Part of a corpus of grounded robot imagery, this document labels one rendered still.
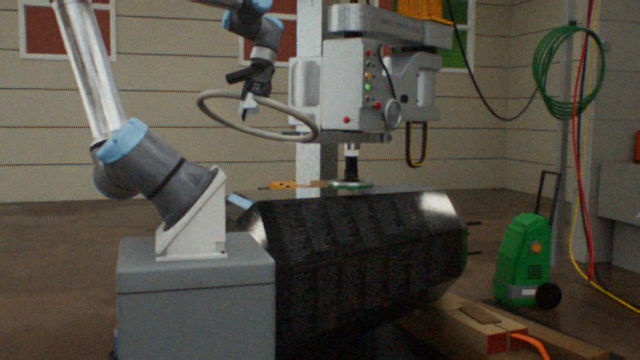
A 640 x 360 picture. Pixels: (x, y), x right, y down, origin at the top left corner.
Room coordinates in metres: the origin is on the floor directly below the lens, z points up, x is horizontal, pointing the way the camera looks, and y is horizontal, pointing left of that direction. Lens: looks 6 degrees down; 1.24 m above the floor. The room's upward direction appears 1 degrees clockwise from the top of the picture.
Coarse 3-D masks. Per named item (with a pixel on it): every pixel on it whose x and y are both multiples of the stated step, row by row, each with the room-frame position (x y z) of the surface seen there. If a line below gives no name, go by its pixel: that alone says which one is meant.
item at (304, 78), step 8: (296, 64) 3.64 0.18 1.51; (304, 64) 3.59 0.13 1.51; (312, 64) 3.57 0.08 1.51; (296, 72) 3.61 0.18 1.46; (304, 72) 3.58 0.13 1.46; (312, 72) 3.56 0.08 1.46; (296, 80) 3.61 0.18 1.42; (304, 80) 3.58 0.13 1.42; (312, 80) 3.56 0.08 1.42; (296, 88) 3.61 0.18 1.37; (304, 88) 3.57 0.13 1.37; (312, 88) 3.56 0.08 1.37; (296, 96) 3.61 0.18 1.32; (304, 96) 3.57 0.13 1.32; (312, 96) 3.56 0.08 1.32; (296, 104) 3.63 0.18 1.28; (304, 104) 3.58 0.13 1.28; (312, 104) 3.57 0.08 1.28
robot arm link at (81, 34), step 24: (48, 0) 1.87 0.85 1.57; (72, 0) 1.80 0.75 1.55; (72, 24) 1.78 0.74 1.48; (96, 24) 1.83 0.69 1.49; (72, 48) 1.77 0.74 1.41; (96, 48) 1.79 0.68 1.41; (96, 72) 1.76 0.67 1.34; (96, 96) 1.74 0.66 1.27; (120, 96) 1.81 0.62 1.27; (96, 120) 1.73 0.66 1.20; (120, 120) 1.75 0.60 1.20; (96, 144) 1.71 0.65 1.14; (96, 168) 1.72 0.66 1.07; (120, 192) 1.69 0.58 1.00
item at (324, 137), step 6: (282, 132) 2.54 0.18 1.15; (288, 132) 2.57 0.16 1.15; (294, 132) 2.60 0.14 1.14; (300, 132) 2.63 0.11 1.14; (306, 132) 2.49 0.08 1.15; (324, 132) 2.59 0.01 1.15; (330, 132) 2.63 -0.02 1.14; (336, 132) 2.67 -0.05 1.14; (366, 132) 3.07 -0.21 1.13; (318, 138) 2.56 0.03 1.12; (324, 138) 2.59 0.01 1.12; (330, 138) 2.63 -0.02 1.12; (336, 138) 2.66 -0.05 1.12; (342, 138) 2.70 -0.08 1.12; (348, 138) 2.74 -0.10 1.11; (354, 138) 2.78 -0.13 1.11; (360, 138) 2.82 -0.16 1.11; (366, 138) 2.86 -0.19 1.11; (372, 138) 2.91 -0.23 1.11; (378, 138) 2.95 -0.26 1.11; (390, 138) 2.98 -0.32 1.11
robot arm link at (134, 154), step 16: (128, 128) 1.56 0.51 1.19; (144, 128) 1.59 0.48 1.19; (112, 144) 1.54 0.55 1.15; (128, 144) 1.54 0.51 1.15; (144, 144) 1.56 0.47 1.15; (160, 144) 1.59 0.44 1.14; (112, 160) 1.55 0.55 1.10; (128, 160) 1.54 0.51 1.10; (144, 160) 1.55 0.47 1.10; (160, 160) 1.57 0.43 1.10; (176, 160) 1.60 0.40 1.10; (112, 176) 1.62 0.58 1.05; (128, 176) 1.56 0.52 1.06; (144, 176) 1.56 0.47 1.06; (160, 176) 1.56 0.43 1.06; (144, 192) 1.58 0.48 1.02
